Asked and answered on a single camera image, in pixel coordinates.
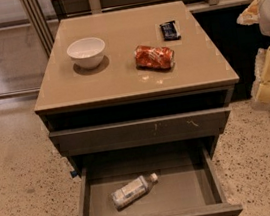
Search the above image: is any beige drawer cabinet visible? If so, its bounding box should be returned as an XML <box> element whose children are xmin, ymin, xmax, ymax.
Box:
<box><xmin>20</xmin><ymin>0</ymin><xmax>261</xmax><ymax>216</ymax></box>

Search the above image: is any white ceramic bowl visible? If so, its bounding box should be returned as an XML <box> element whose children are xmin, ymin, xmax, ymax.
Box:
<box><xmin>67</xmin><ymin>37</ymin><xmax>106</xmax><ymax>70</ymax></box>

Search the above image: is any dark blue snack packet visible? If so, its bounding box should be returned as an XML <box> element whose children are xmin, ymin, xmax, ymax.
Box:
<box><xmin>159</xmin><ymin>20</ymin><xmax>181</xmax><ymax>41</ymax></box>

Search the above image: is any clear blue-labelled plastic bottle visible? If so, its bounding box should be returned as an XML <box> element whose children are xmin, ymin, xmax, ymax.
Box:
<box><xmin>112</xmin><ymin>173</ymin><xmax>159</xmax><ymax>211</ymax></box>

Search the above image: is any crushed red soda can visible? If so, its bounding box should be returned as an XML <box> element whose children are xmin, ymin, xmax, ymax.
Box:
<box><xmin>134</xmin><ymin>45</ymin><xmax>175</xmax><ymax>70</ymax></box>

